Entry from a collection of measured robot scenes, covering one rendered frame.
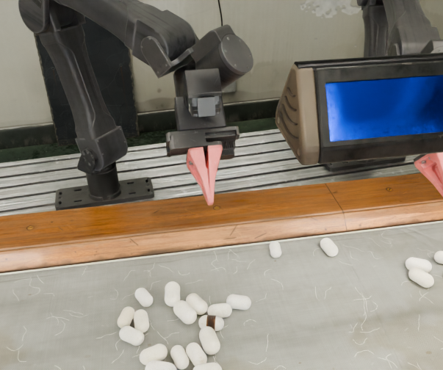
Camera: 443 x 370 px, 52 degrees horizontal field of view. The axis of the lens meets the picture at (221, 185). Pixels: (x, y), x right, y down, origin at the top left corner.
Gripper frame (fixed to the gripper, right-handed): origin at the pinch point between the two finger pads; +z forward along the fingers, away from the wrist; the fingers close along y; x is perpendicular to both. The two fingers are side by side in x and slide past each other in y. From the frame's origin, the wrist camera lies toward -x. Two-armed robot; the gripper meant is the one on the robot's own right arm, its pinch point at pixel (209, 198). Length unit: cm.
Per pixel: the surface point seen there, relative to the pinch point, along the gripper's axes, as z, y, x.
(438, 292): 17.1, 30.7, 1.5
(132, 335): 16.5, -12.1, -0.9
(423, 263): 12.9, 30.1, 2.5
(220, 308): 14.9, -0.7, 0.7
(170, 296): 12.3, -6.9, 2.4
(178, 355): 19.5, -6.8, -3.2
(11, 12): -133, -65, 131
